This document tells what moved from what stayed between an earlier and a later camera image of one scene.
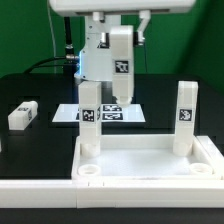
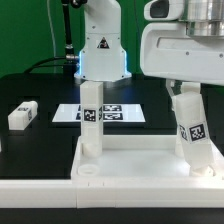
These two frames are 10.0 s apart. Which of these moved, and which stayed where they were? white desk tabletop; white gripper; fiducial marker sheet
Moved: white gripper
Stayed: fiducial marker sheet; white desk tabletop
